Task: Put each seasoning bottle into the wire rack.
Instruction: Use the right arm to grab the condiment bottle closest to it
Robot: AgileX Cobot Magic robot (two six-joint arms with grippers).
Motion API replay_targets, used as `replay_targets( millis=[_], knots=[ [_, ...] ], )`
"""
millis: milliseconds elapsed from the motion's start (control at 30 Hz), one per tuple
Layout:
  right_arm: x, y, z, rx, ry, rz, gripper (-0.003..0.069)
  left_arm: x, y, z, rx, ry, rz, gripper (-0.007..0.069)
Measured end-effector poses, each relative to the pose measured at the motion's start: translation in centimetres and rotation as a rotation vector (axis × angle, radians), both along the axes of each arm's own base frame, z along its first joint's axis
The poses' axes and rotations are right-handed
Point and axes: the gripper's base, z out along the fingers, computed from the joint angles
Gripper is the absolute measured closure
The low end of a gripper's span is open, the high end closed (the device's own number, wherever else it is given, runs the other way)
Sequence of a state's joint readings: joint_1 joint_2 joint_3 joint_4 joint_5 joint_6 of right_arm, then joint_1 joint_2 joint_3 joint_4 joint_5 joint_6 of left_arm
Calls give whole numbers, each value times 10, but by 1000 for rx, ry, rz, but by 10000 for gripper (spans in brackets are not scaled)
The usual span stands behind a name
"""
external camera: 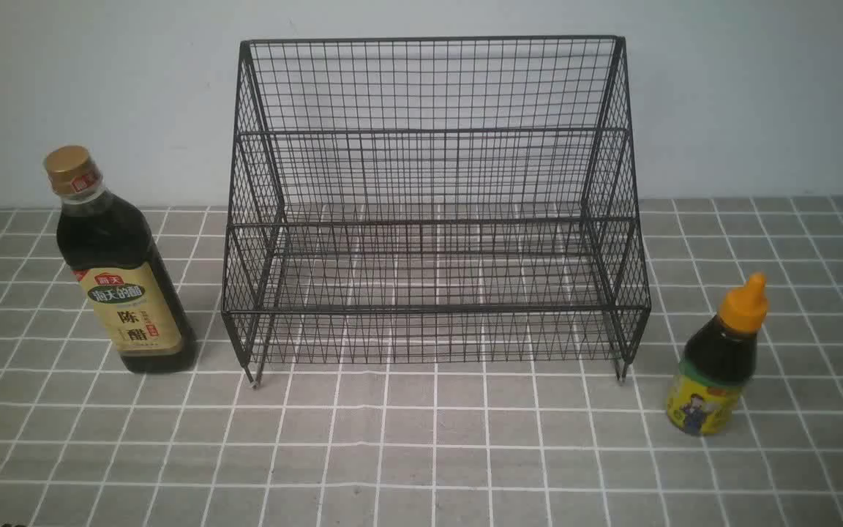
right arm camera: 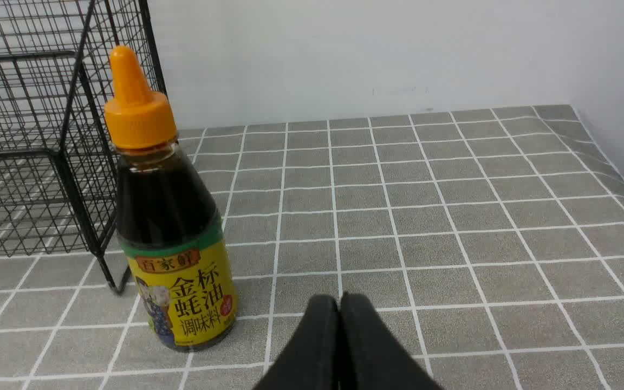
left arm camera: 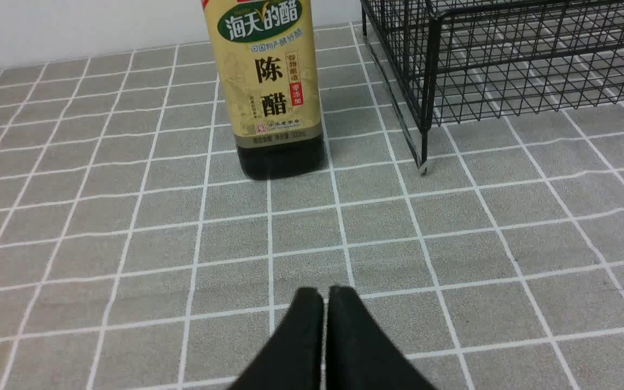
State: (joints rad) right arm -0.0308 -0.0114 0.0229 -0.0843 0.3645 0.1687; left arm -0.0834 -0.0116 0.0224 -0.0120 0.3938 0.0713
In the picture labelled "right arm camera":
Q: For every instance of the orange-capped oyster sauce bottle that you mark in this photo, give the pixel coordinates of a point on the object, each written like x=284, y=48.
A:
x=167, y=222

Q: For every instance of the black wire mesh shelf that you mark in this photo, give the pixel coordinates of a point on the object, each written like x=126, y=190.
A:
x=57, y=162

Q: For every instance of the grey checked tablecloth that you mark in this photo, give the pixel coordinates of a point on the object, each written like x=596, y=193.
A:
x=491, y=242

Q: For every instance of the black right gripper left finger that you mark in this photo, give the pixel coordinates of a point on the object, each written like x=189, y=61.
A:
x=308, y=359

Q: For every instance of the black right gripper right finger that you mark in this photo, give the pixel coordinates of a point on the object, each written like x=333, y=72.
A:
x=369, y=356

